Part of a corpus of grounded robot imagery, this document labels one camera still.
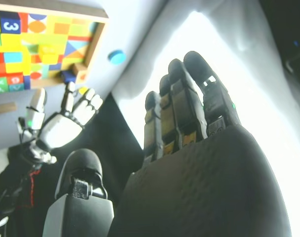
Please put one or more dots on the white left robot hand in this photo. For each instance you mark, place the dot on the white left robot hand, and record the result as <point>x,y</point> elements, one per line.
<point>201,185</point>

